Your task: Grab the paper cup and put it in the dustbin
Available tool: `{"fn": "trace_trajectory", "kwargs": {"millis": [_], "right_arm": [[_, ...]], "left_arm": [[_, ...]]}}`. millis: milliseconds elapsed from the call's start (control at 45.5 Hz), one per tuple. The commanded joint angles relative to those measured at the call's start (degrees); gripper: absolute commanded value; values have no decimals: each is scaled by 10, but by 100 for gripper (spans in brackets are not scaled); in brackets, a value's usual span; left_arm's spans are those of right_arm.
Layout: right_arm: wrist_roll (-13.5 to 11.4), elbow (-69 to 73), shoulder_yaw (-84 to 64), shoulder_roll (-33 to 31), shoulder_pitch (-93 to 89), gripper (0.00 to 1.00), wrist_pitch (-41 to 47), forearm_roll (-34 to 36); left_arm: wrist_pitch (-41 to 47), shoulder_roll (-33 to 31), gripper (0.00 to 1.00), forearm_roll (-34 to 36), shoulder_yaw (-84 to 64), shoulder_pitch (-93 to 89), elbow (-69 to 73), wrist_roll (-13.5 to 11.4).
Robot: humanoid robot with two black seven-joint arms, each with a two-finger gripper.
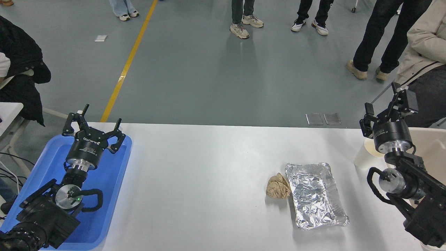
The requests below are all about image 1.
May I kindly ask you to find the white side table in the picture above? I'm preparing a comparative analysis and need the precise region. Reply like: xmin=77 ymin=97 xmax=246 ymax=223
xmin=0 ymin=102 xmax=69 ymax=176

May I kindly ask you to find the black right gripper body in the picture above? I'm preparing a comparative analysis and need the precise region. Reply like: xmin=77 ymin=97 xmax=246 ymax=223
xmin=372 ymin=119 xmax=413 ymax=149

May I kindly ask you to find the silver foil tray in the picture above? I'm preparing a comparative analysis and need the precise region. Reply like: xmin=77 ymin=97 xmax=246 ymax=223
xmin=285 ymin=162 xmax=350 ymax=230

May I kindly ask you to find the crumpled tan paper ball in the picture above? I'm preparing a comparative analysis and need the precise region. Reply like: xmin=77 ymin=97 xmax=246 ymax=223
xmin=266 ymin=173 xmax=292 ymax=199

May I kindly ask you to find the blue plastic tray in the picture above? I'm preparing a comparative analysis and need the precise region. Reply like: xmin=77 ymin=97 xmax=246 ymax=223
xmin=0 ymin=134 xmax=133 ymax=251

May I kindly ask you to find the black cable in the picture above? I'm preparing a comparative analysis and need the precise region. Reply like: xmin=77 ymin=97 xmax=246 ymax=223
xmin=0 ymin=152 xmax=36 ymax=166

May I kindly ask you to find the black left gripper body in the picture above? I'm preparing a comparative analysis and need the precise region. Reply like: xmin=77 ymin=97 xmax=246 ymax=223
xmin=66 ymin=129 xmax=109 ymax=166

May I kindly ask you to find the large pale plastic bin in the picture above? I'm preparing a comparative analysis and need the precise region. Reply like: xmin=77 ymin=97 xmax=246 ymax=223
xmin=406 ymin=127 xmax=446 ymax=251

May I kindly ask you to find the white paper cup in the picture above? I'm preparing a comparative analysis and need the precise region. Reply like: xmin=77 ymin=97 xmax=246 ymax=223
xmin=354 ymin=138 xmax=388 ymax=171

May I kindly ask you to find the white cable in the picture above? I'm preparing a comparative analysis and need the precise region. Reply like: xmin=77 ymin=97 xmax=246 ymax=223
xmin=0 ymin=160 xmax=20 ymax=194

